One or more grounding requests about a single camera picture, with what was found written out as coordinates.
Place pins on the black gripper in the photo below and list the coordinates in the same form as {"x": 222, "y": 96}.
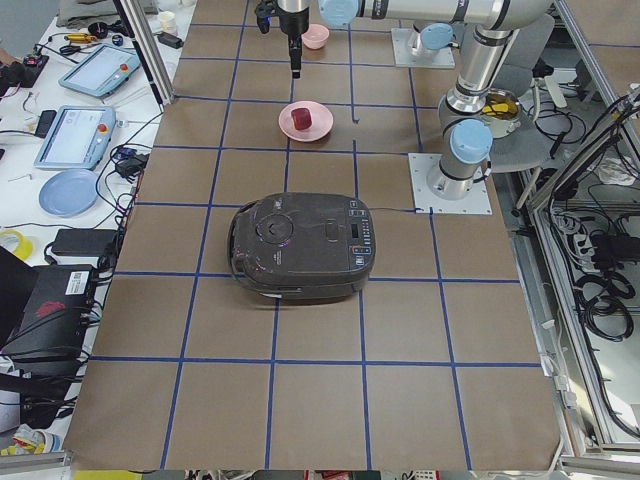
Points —
{"x": 292, "y": 22}

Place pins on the pink bowl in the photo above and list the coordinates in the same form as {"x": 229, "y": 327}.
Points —
{"x": 316, "y": 37}

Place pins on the red apple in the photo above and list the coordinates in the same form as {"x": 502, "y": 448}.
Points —
{"x": 301, "y": 118}

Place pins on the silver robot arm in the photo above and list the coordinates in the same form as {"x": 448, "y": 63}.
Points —
{"x": 496, "y": 23}
{"x": 429, "y": 38}

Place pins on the pink plate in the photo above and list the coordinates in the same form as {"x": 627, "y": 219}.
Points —
{"x": 322, "y": 117}

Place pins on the steel mixing bowl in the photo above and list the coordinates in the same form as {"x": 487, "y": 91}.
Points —
{"x": 501, "y": 113}

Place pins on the light blue plate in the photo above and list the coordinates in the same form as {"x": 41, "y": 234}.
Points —
{"x": 69, "y": 193}

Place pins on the dark rice cooker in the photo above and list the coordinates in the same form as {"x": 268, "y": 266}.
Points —
{"x": 302, "y": 246}

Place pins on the blue teach pendant far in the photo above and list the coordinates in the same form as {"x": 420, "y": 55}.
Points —
{"x": 102, "y": 72}

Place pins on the blue teach pendant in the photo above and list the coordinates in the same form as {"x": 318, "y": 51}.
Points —
{"x": 102, "y": 72}
{"x": 77, "y": 139}

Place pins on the blue teach pendant near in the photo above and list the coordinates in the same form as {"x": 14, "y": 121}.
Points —
{"x": 77, "y": 139}

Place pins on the black power adapter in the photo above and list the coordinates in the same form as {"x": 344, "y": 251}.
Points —
{"x": 83, "y": 242}

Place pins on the yellow tape roll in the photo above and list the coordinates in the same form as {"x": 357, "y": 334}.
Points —
{"x": 16, "y": 243}

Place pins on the black computer box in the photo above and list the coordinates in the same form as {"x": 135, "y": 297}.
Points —
{"x": 46, "y": 311}

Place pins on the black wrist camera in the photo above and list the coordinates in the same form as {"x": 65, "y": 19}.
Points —
{"x": 264, "y": 10}

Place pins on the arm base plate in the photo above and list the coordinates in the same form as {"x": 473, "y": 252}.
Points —
{"x": 435, "y": 193}
{"x": 403, "y": 57}

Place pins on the aluminium frame post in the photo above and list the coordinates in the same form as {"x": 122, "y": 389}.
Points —
{"x": 134, "y": 20}

